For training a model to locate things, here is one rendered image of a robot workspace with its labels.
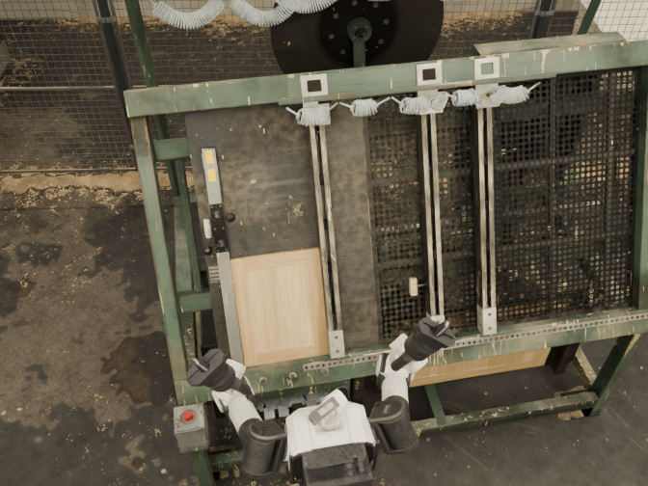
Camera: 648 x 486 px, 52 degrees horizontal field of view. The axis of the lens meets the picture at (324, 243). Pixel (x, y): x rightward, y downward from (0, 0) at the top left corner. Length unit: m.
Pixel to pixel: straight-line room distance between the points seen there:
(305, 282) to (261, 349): 0.35
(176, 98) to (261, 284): 0.83
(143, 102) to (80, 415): 2.05
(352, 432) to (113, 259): 2.92
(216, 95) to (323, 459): 1.35
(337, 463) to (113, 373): 2.27
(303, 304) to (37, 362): 2.01
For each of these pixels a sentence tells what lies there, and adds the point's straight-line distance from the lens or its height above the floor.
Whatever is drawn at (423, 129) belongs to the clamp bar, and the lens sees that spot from 2.70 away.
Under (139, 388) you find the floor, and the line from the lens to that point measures 4.02.
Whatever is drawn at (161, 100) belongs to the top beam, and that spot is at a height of 1.93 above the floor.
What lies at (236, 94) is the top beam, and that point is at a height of 1.92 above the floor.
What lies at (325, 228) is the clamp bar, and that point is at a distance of 2.68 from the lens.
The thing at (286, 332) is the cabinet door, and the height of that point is 1.00.
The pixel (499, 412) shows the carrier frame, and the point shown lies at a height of 0.18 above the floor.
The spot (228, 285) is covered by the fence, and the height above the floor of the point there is 1.23.
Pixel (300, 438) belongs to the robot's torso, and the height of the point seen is 1.41.
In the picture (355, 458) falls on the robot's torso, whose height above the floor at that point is 1.42.
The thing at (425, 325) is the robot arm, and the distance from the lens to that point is 2.00.
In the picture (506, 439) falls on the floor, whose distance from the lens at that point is 3.85.
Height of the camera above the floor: 3.29
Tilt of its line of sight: 45 degrees down
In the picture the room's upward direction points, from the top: straight up
